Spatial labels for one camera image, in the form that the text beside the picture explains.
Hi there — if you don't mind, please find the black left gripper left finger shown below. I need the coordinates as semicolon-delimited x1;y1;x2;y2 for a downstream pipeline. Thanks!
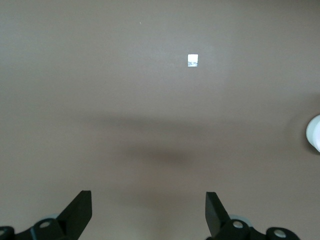
0;190;93;240

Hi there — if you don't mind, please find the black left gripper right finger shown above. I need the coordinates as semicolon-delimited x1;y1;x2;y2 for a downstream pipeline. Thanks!
205;191;301;240

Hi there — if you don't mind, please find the small rectangular sticker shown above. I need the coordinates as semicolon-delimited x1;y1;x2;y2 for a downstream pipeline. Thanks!
187;53;200;68

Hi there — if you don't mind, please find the white bowl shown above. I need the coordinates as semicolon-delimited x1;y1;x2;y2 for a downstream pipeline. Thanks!
305;113;320;154

